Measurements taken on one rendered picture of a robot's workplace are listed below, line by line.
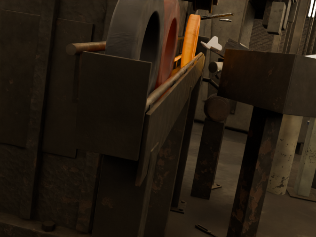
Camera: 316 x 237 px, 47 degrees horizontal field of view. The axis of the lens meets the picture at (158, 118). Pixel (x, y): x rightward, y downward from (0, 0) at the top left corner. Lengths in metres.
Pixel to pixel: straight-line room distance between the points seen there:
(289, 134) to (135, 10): 1.87
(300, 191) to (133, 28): 2.04
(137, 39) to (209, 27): 3.92
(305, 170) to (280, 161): 0.17
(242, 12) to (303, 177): 2.40
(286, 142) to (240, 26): 2.27
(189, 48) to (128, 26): 0.76
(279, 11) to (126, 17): 3.64
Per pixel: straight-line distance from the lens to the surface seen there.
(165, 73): 0.70
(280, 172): 2.24
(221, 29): 4.28
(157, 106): 0.43
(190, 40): 1.14
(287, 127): 2.20
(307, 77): 0.91
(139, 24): 0.39
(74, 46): 0.40
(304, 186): 2.35
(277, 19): 3.99
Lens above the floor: 0.66
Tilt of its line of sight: 9 degrees down
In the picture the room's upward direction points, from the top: 10 degrees clockwise
